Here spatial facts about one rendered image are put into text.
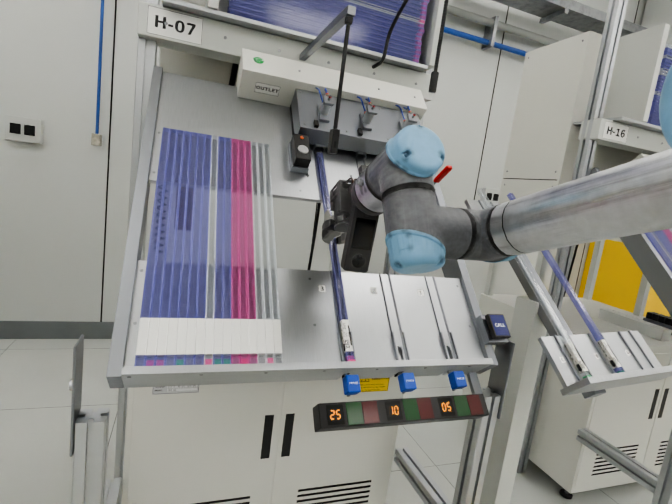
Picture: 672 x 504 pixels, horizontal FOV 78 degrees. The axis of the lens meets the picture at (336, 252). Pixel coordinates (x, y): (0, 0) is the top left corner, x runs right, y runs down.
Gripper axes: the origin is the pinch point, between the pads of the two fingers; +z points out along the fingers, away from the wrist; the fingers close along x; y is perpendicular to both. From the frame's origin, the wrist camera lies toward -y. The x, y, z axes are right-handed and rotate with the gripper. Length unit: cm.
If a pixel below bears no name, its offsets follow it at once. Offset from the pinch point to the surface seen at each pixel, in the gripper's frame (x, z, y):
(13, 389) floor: 92, 149, -25
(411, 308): -15.7, -2.5, -13.8
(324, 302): 3.0, -2.2, -13.0
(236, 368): 19.8, -7.5, -24.8
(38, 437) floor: 72, 116, -42
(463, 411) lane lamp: -22.2, -6.6, -33.7
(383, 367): -5.8, -7.4, -25.4
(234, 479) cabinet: 13, 42, -50
